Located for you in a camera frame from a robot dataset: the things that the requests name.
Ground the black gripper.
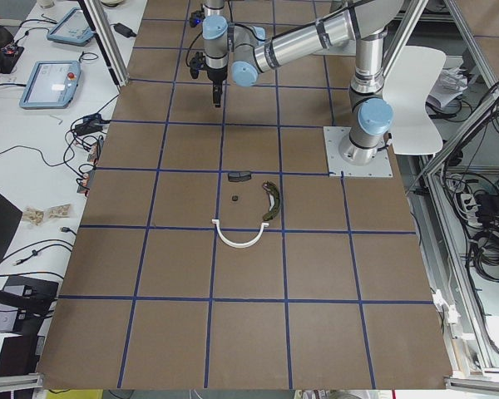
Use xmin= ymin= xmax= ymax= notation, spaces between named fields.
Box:
xmin=207 ymin=66 xmax=227 ymax=108

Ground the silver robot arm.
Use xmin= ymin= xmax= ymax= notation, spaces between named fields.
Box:
xmin=190 ymin=1 xmax=403 ymax=165
xmin=201 ymin=0 xmax=226 ymax=17

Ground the grey brake pad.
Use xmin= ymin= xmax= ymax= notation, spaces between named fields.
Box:
xmin=227 ymin=170 xmax=252 ymax=183

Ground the black power adapter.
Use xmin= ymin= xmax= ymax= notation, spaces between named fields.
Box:
xmin=113 ymin=22 xmax=136 ymax=38

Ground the green brake shoe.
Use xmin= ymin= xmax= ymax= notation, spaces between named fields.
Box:
xmin=262 ymin=180 xmax=281 ymax=222

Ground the far blue teach pendant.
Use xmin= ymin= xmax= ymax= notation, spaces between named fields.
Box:
xmin=47 ymin=7 xmax=94 ymax=47

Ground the blue teach pendant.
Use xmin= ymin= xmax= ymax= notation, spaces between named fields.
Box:
xmin=19 ymin=60 xmax=82 ymax=110
xmin=47 ymin=7 xmax=94 ymax=47

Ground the near blue teach pendant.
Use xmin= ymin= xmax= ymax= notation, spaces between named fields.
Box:
xmin=19 ymin=60 xmax=82 ymax=110

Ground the white plastic chair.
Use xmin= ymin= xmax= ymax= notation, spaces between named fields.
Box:
xmin=383 ymin=46 xmax=446 ymax=155

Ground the white curved plastic bracket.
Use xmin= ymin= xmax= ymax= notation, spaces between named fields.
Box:
xmin=211 ymin=219 xmax=269 ymax=249

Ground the aluminium frame post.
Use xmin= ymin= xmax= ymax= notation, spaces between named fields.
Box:
xmin=78 ymin=0 xmax=129 ymax=87

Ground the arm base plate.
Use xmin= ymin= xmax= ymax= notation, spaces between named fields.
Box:
xmin=323 ymin=126 xmax=393 ymax=179

